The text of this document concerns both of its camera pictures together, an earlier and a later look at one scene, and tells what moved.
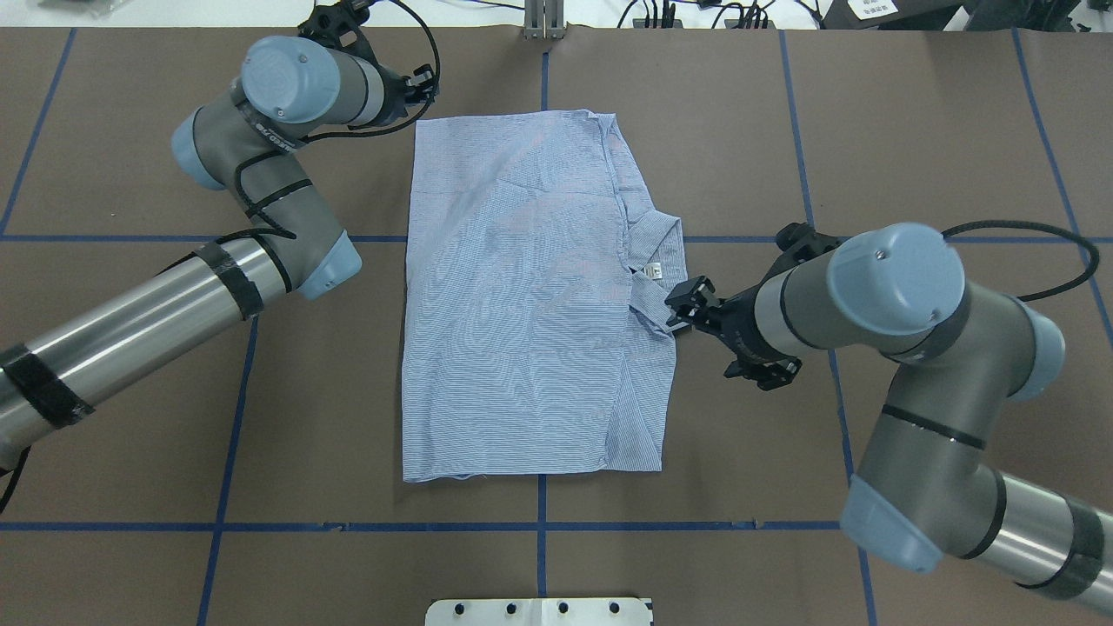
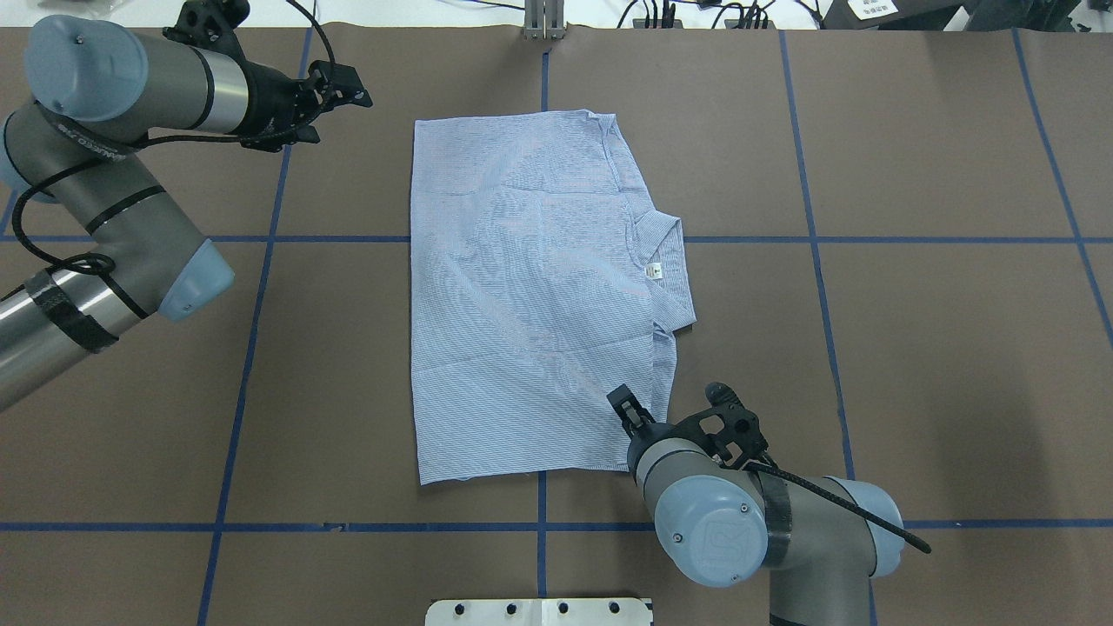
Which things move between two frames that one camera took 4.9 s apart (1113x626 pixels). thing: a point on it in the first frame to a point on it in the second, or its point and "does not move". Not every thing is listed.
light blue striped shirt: [536, 341] does not move
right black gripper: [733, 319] to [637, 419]
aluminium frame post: [544, 19] does not move
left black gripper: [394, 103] to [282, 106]
